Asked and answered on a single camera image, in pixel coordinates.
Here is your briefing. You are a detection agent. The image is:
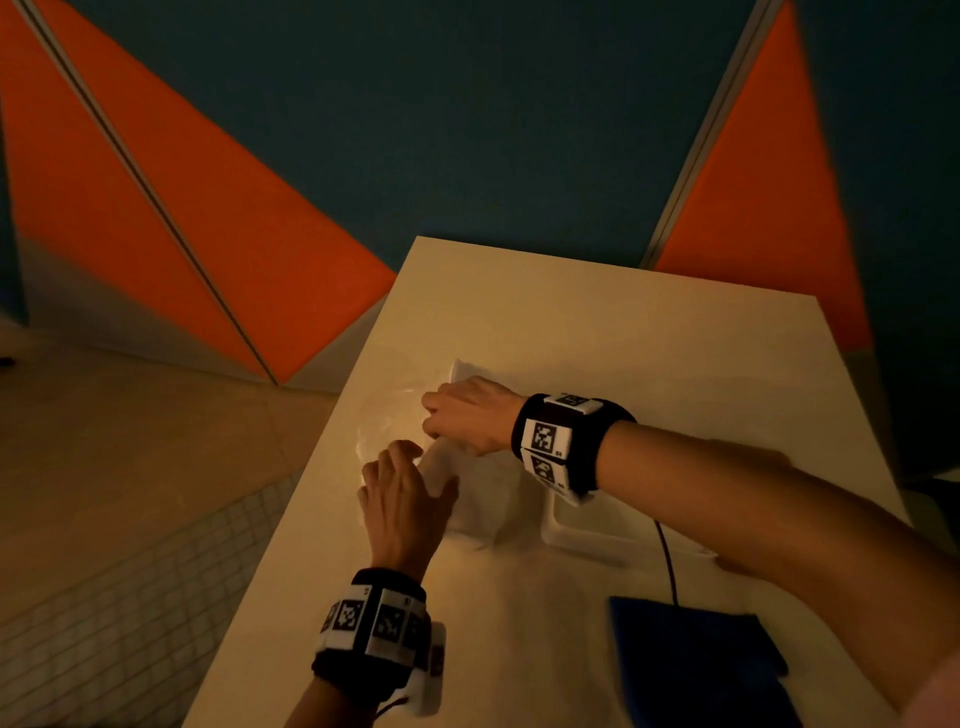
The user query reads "person's left hand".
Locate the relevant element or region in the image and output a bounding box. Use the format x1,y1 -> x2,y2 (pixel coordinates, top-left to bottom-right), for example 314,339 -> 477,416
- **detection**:
357,440 -> 460,579

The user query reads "person's right hand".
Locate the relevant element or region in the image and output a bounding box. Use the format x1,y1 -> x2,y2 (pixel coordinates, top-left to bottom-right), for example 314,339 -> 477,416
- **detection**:
421,376 -> 528,457

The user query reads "white tissues stack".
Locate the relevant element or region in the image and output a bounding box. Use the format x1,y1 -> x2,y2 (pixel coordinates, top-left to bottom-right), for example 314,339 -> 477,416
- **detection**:
418,440 -> 528,547

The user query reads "clear plastic tissue wrapper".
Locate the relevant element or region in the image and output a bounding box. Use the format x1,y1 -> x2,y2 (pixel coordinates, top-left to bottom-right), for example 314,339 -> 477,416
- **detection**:
358,358 -> 526,485

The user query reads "white plastic box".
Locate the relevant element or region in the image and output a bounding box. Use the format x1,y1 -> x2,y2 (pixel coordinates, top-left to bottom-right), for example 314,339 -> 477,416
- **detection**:
539,487 -> 715,565

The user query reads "blue cleaning cloth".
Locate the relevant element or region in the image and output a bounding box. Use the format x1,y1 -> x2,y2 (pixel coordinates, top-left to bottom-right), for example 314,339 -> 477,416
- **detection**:
607,596 -> 805,728

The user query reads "person's right forearm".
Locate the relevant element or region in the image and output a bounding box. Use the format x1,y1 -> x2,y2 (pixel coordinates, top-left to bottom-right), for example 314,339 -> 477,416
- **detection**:
596,419 -> 960,714

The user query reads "person's pink sleeve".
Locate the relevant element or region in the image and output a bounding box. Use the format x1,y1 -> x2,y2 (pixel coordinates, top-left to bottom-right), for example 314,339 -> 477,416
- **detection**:
899,652 -> 960,728

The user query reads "black right wristband with markers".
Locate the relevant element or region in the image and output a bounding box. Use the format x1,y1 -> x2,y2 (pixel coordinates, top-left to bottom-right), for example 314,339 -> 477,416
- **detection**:
511,392 -> 637,508

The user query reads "black wristband with markers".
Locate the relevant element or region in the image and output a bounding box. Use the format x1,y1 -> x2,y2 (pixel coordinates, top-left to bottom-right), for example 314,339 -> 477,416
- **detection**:
511,392 -> 637,508
312,567 -> 433,703

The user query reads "black left wristband with markers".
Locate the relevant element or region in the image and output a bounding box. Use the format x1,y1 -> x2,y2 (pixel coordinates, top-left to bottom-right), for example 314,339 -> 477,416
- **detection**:
312,567 -> 433,703

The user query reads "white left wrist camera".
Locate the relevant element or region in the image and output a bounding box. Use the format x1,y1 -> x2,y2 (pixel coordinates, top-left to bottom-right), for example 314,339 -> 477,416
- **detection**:
404,622 -> 448,718

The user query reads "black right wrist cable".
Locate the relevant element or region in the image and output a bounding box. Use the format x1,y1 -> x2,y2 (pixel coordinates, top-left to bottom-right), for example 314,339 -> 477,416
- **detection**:
653,521 -> 681,607

